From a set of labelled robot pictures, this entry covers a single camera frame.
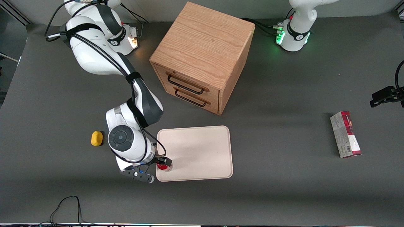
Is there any black drawer handle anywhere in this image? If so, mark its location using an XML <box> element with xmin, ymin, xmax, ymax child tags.
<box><xmin>166</xmin><ymin>73</ymin><xmax>209</xmax><ymax>95</ymax></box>
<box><xmin>174</xmin><ymin>88</ymin><xmax>210</xmax><ymax>108</ymax></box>

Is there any yellow lemon toy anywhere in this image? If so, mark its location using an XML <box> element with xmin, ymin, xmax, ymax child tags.
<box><xmin>91</xmin><ymin>131</ymin><xmax>104</xmax><ymax>147</ymax></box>

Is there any black loose table cable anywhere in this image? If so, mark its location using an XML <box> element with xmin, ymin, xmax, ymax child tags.
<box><xmin>39</xmin><ymin>195</ymin><xmax>95</xmax><ymax>226</ymax></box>

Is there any black right arm base cable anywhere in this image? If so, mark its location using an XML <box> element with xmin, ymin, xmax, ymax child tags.
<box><xmin>122</xmin><ymin>3</ymin><xmax>149</xmax><ymax>24</ymax></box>

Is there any black arm base cable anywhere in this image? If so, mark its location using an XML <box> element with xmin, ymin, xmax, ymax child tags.
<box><xmin>122</xmin><ymin>3</ymin><xmax>149</xmax><ymax>24</ymax></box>
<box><xmin>241</xmin><ymin>18</ymin><xmax>284</xmax><ymax>36</ymax></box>

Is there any black left arm base cable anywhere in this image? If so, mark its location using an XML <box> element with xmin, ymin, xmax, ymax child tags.
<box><xmin>241</xmin><ymin>18</ymin><xmax>284</xmax><ymax>36</ymax></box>

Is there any black clamp mount cable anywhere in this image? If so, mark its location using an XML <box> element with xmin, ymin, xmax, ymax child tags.
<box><xmin>395</xmin><ymin>60</ymin><xmax>404</xmax><ymax>92</ymax></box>

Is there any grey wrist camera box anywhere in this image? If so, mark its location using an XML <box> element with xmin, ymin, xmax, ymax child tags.
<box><xmin>119</xmin><ymin>169</ymin><xmax>155</xmax><ymax>184</ymax></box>

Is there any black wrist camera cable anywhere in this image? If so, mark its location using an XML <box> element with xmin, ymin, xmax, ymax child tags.
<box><xmin>46</xmin><ymin>19</ymin><xmax>167</xmax><ymax>163</ymax></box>

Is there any black clamp mount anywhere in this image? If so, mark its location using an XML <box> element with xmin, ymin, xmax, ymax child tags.
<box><xmin>370</xmin><ymin>86</ymin><xmax>404</xmax><ymax>108</ymax></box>

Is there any red and white carton box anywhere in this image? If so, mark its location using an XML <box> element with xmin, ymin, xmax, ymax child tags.
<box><xmin>330</xmin><ymin>111</ymin><xmax>362</xmax><ymax>158</ymax></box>

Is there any cream rectangular tray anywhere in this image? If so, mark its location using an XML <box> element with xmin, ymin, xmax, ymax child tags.
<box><xmin>156</xmin><ymin>125</ymin><xmax>234</xmax><ymax>182</ymax></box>

